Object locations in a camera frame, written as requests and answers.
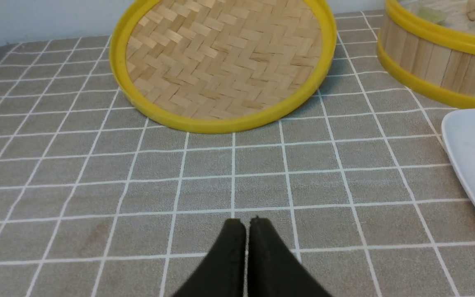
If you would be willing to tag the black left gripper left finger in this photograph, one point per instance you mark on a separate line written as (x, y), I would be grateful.
(221, 273)

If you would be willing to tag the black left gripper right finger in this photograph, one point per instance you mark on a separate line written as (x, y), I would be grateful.
(273, 271)

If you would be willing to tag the grey checked tablecloth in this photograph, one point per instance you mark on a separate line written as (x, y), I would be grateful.
(98, 200)

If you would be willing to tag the yellow-rimmed bamboo steamer lid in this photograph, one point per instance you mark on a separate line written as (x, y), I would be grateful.
(222, 66)

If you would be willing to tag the yellow-rimmed bamboo steamer basket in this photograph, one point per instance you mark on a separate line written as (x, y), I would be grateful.
(432, 60)

